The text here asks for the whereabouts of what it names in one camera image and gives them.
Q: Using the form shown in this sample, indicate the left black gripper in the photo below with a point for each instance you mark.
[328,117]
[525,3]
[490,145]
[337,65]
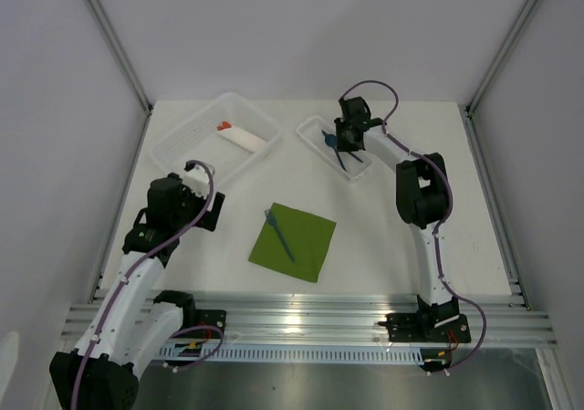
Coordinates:
[208,221]

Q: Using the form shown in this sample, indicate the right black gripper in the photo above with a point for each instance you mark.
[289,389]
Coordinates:
[340,146]

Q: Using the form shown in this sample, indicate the blue plastic spoon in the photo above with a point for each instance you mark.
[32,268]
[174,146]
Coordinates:
[354,156]

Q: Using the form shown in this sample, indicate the blue plastic knife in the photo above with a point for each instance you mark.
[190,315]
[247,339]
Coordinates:
[331,141]

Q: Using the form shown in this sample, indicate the blue plastic fork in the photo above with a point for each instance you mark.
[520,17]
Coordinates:
[271,220]

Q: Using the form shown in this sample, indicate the green paper napkin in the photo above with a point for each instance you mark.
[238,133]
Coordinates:
[308,237]

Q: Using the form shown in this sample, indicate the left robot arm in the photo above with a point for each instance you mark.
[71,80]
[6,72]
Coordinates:
[104,368]

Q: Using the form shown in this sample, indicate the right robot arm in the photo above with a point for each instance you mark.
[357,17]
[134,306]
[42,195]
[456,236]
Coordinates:
[423,201]

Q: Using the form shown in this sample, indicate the orange utensil in roll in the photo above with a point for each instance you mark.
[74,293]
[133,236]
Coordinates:
[224,126]

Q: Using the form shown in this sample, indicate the small white plastic tray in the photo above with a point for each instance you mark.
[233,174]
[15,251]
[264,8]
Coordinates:
[309,132]

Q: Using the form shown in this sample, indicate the large white plastic basket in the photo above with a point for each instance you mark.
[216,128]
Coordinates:
[196,138]

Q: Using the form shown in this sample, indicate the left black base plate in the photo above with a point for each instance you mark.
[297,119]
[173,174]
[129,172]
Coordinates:
[216,318]

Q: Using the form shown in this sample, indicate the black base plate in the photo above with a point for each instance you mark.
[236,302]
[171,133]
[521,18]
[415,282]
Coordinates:
[216,318]
[412,328]

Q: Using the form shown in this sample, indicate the white slotted cable duct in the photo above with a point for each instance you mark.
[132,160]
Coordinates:
[183,353]

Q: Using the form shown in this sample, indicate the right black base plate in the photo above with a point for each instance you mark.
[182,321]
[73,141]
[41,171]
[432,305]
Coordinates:
[412,328]

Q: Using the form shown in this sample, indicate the left aluminium frame post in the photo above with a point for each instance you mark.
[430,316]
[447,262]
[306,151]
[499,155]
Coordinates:
[111,38]

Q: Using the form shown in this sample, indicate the aluminium frame post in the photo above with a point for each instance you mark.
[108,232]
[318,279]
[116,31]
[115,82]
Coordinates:
[518,28]
[111,38]

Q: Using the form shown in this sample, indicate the aluminium front rail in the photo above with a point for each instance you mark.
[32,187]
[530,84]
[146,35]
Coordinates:
[353,320]

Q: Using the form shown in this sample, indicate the right aluminium frame post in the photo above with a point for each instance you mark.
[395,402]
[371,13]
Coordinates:
[518,28]

